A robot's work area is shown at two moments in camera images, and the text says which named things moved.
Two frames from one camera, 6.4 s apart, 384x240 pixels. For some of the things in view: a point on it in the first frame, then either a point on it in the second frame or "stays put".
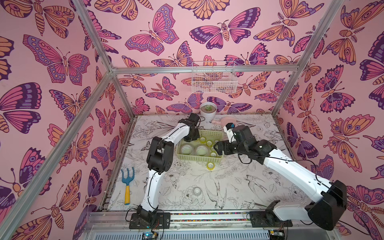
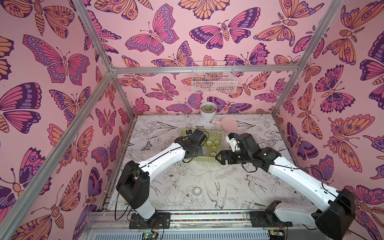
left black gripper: (197, 136) to (200, 151)
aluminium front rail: (114, 225) stays put
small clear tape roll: (197, 190) stays put
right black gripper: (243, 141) to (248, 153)
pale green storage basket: (201, 149) stays put
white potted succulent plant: (208, 110) stays put
